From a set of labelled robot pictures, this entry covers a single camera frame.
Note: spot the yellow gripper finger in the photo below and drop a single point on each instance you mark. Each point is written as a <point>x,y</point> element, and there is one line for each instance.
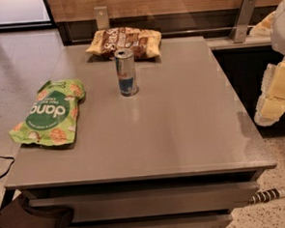
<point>263,28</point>
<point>271,103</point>

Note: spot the brown yellow chip bag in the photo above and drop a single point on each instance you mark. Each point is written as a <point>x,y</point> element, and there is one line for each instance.
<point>143,43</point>

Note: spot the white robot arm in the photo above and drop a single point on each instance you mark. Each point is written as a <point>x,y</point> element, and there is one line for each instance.
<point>278,30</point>

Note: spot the green dang snack bag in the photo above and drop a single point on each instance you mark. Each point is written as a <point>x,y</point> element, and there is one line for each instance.
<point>52,119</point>

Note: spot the white striped power strip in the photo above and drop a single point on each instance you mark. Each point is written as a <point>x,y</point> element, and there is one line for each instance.
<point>267,195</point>

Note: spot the grey table with drawers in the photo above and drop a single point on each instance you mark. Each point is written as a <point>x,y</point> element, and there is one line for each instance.
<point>181,153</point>

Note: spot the silver blue energy drink can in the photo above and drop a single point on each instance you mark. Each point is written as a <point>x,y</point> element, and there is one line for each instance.
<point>124,63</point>

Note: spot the dark brown chair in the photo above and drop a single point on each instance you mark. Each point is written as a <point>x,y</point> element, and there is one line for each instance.
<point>18,214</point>

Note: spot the right metal wall bracket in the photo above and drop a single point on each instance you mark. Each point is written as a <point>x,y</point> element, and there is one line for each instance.
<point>239,30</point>

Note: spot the metal wall bracket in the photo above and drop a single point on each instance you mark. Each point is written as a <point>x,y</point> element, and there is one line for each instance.
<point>101,16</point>
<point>239,30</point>

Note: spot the left metal wall bracket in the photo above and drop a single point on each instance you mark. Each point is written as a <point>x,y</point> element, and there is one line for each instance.
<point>101,16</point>

